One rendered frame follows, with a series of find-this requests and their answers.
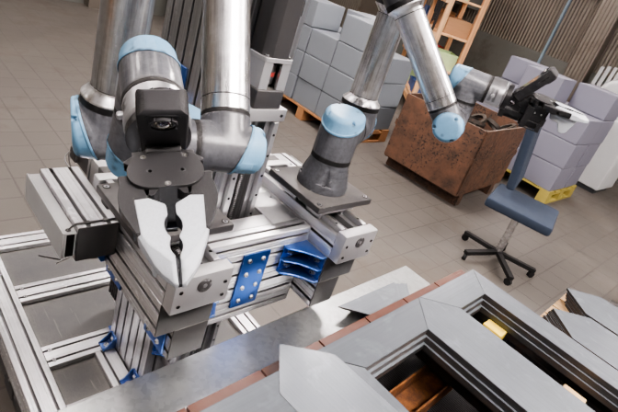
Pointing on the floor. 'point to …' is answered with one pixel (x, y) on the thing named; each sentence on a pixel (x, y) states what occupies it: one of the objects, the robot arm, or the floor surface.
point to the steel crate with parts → (452, 169)
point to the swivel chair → (532, 211)
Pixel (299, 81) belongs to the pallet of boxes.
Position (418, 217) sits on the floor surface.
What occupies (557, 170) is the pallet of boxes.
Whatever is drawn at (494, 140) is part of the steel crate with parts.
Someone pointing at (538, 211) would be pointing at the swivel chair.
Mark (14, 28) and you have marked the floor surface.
